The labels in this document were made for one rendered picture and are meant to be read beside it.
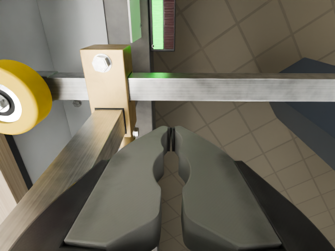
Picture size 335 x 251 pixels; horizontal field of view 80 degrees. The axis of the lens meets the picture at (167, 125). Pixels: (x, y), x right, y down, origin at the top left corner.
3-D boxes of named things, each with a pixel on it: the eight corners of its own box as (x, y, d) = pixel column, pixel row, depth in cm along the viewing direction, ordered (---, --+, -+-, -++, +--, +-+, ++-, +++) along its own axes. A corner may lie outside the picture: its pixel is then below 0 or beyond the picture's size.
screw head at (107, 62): (110, 53, 23) (107, 55, 22) (112, 71, 24) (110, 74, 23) (91, 53, 23) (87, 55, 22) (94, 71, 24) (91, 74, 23)
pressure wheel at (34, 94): (39, 37, 29) (-34, 47, 18) (87, 75, 31) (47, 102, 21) (16, 78, 31) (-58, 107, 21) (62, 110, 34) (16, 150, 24)
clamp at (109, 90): (135, 44, 27) (128, 49, 22) (141, 132, 33) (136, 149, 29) (88, 44, 27) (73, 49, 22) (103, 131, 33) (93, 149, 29)
